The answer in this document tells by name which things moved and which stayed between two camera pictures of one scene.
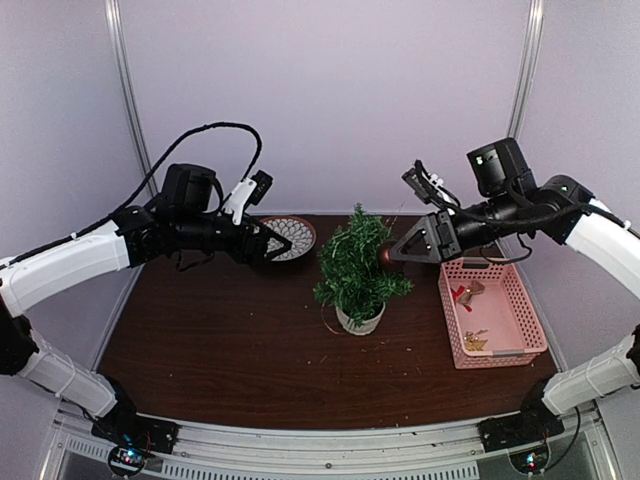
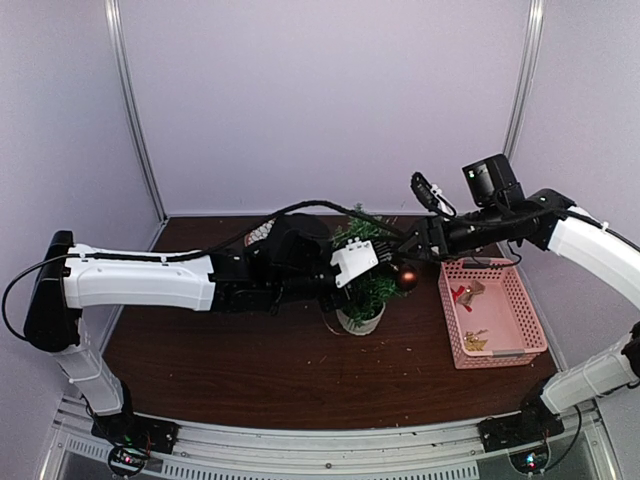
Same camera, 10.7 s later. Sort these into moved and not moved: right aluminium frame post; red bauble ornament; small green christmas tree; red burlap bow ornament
Moved: red bauble ornament
Not moved: right aluminium frame post; small green christmas tree; red burlap bow ornament
